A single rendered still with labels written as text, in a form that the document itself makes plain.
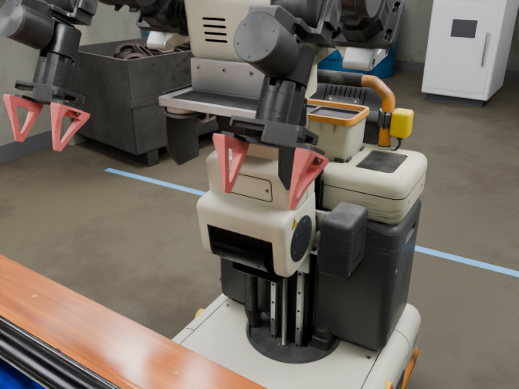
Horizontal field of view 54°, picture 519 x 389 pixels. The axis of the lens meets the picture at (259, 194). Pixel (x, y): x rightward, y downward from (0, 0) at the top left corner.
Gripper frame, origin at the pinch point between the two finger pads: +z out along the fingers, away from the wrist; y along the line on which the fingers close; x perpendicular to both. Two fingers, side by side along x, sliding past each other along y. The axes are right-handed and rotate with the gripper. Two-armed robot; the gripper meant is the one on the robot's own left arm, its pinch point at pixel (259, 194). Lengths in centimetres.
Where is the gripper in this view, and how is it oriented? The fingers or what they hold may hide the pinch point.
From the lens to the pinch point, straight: 65.3
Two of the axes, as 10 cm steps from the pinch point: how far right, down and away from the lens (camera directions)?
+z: -2.3, 9.7, 0.1
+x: 4.5, 0.9, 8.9
